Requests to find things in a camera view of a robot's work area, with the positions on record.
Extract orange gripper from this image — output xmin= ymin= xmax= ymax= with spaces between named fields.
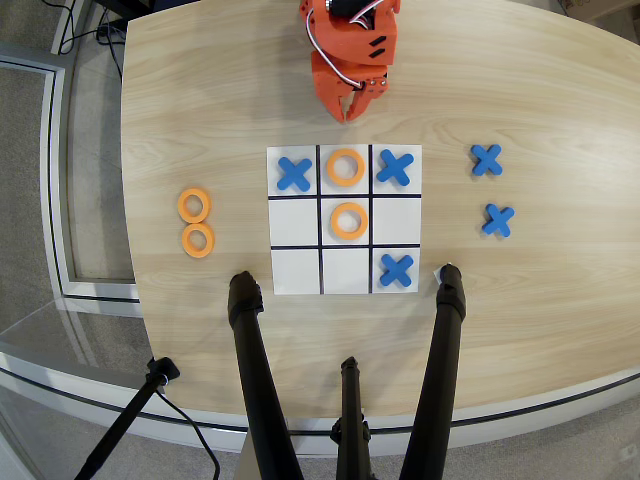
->
xmin=310 ymin=49 xmax=391 ymax=125

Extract orange foam ring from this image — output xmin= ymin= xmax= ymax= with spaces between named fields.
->
xmin=180 ymin=222 xmax=217 ymax=259
xmin=176 ymin=187 xmax=213 ymax=225
xmin=329 ymin=201 xmax=370 ymax=240
xmin=325 ymin=148 xmax=367 ymax=188

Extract cardboard box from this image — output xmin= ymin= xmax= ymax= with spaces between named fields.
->
xmin=554 ymin=0 xmax=640 ymax=24

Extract blue foam cross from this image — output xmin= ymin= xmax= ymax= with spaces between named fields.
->
xmin=470 ymin=143 xmax=504 ymax=178
xmin=276 ymin=156 xmax=314 ymax=193
xmin=378 ymin=253 xmax=416 ymax=290
xmin=481 ymin=203 xmax=516 ymax=239
xmin=375 ymin=148 xmax=416 ymax=187

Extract white tic-tac-toe board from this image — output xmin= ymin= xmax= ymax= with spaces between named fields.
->
xmin=266 ymin=144 xmax=424 ymax=296

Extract black furniture base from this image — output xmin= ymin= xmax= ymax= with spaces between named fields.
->
xmin=92 ymin=0 xmax=154 ymax=16

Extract black tripod leg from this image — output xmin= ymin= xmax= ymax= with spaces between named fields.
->
xmin=227 ymin=270 xmax=306 ymax=480
xmin=397 ymin=263 xmax=468 ymax=480

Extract black tripod centre column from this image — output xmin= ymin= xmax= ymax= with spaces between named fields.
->
xmin=328 ymin=355 xmax=375 ymax=480

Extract metal framed glass panel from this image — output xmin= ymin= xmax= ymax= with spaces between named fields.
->
xmin=0 ymin=42 xmax=144 ymax=306

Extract thin black stand pole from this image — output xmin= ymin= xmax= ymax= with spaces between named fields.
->
xmin=73 ymin=356 xmax=181 ymax=480

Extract robot arm servo cable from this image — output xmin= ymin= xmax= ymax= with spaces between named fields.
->
xmin=304 ymin=0 xmax=381 ymax=92

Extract black floor cables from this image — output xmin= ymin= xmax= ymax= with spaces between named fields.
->
xmin=49 ymin=0 xmax=126 ymax=76

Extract black stand cable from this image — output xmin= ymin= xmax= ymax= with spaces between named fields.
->
xmin=154 ymin=389 xmax=222 ymax=480

